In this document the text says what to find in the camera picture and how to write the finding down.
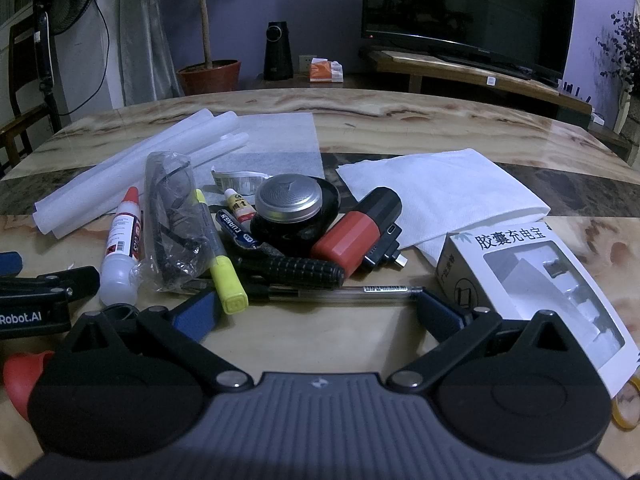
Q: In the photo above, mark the yellow tape roll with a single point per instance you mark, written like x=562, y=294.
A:
x=615, y=410

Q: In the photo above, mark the yellow highlighter marker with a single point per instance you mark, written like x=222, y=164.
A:
x=227, y=280

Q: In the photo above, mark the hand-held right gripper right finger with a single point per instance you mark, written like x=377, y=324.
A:
x=440, y=317

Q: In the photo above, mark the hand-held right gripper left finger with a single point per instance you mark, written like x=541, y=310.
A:
x=197, y=315

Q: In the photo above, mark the white glue bottle red cap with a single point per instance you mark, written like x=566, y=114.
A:
x=120, y=245

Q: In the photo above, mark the black marker with white tip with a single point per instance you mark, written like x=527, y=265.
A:
x=237, y=230

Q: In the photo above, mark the black round tin silver lid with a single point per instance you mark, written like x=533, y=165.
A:
x=295, y=240

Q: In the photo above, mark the translucent white curtain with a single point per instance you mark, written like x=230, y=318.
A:
x=145, y=35

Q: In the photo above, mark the potted tree in terracotta pot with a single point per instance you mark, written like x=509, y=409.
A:
x=207, y=77

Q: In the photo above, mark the wooden television stand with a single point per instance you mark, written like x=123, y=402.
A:
x=450, y=67

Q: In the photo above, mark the red rubber object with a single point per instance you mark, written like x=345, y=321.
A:
x=22, y=380

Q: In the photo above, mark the safety glasses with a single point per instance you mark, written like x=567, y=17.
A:
x=170, y=220

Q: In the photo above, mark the black standing fan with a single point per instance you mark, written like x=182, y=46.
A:
x=70, y=0

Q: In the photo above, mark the white wall socket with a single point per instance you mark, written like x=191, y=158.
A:
x=307, y=63

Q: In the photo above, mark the wooden chair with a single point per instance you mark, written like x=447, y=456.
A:
x=25, y=30

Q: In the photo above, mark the round tin with silver lid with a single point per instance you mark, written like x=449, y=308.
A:
x=287, y=200

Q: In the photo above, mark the black television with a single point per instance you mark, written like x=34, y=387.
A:
x=465, y=5

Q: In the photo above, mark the white nonwoven sheets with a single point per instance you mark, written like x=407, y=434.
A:
x=125, y=170

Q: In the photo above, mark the dried flowers in vase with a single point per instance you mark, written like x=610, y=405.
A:
x=627, y=45

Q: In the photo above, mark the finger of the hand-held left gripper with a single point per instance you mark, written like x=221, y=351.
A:
x=75, y=280
x=9, y=262

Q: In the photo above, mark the black speaker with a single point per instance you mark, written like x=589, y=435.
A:
x=277, y=55

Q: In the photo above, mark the white windowed cardboard box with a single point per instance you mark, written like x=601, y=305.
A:
x=475, y=250

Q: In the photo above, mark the clear ballpoint pen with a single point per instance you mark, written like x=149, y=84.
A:
x=350, y=292

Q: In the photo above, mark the orange tissue pack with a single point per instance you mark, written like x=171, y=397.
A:
x=325, y=71

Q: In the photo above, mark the row of small dark bottles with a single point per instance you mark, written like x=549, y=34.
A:
x=575, y=91

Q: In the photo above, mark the white napkin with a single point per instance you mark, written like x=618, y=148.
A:
x=440, y=195

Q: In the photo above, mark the small white glue tube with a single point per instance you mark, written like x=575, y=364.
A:
x=240, y=206

